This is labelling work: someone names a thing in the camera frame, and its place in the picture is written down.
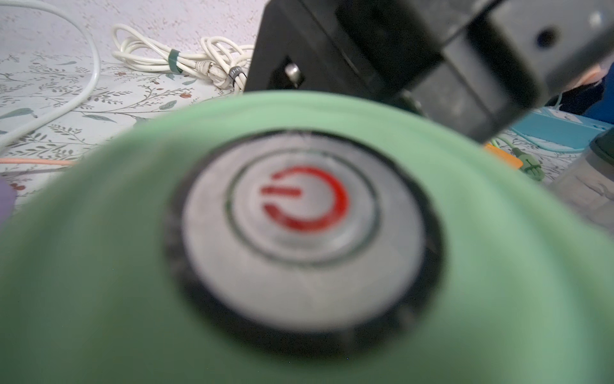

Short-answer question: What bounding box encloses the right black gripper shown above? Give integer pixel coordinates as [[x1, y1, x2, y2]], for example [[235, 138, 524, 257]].
[[246, 0, 613, 142]]

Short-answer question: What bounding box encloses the orange power strip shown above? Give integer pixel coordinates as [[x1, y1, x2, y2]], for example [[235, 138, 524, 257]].
[[484, 144, 523, 170]]

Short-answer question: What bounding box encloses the light green USB cable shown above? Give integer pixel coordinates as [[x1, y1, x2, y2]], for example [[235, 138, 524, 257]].
[[488, 136, 547, 182]]

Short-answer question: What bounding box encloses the dark green meat grinder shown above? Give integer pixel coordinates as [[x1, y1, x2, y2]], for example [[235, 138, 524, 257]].
[[549, 130, 613, 234]]

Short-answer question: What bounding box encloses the light green meat grinder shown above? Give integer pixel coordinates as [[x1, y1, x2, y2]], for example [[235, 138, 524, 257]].
[[1, 92, 613, 383]]

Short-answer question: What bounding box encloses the orange thin cable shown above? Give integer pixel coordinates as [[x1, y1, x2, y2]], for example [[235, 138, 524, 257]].
[[0, 157, 75, 167]]

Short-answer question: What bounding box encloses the teal power strip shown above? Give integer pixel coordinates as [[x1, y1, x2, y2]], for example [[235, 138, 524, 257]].
[[510, 107, 612, 151]]

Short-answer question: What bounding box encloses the white coiled cord bundle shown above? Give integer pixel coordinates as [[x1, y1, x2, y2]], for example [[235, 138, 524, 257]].
[[111, 23, 255, 92]]

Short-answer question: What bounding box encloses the white power cord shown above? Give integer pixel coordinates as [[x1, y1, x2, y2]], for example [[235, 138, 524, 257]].
[[0, 0, 102, 150]]

